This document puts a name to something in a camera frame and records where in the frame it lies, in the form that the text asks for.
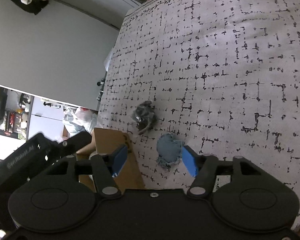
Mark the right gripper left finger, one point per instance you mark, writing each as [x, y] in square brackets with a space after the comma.
[105, 168]

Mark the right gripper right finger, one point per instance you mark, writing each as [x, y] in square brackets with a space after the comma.
[203, 169]

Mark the blue denim fabric piece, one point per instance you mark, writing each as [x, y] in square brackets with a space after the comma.
[169, 148]

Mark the dark sock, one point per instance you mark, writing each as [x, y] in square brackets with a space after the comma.
[144, 116]

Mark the brown cardboard box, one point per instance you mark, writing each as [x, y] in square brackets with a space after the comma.
[106, 141]

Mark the white plastic bags pile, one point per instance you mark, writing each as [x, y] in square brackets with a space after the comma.
[79, 120]

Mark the kitchen shelf with items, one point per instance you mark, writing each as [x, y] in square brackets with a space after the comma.
[15, 113]

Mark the black tripod on floor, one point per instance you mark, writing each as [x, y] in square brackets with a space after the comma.
[100, 85]

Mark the grid pattern bed blanket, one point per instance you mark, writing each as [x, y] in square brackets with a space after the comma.
[223, 75]

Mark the white small appliance box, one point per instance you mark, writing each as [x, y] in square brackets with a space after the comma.
[108, 59]

